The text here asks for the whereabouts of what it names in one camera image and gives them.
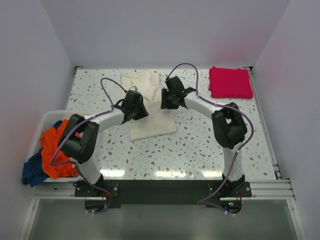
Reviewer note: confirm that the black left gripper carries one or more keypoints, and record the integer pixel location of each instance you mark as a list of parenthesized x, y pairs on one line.
[(143, 112)]

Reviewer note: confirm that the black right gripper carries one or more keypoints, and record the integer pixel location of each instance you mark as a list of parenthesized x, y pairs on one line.
[(164, 104)]

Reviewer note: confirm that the cream white t-shirt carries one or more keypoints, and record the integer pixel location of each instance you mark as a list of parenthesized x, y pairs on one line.
[(159, 121)]

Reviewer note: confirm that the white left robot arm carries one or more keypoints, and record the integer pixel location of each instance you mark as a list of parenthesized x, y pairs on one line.
[(78, 140)]

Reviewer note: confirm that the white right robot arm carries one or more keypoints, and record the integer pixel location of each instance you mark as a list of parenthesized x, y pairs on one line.
[(229, 127)]

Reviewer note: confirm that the folded magenta t-shirt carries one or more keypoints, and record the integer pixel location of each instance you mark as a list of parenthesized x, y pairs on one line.
[(230, 83)]

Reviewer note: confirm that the white plastic laundry basket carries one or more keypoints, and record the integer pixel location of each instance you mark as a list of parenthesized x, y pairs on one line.
[(47, 121)]

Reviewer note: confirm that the orange t-shirt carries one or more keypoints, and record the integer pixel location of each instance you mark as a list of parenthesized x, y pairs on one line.
[(49, 141)]

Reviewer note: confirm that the navy blue t-shirt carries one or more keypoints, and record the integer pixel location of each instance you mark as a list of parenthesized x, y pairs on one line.
[(33, 173)]

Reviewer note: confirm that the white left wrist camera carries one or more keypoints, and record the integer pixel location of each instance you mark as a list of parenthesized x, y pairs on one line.
[(133, 88)]

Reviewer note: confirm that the aluminium frame rail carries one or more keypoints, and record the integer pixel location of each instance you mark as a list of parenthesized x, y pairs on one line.
[(261, 190)]

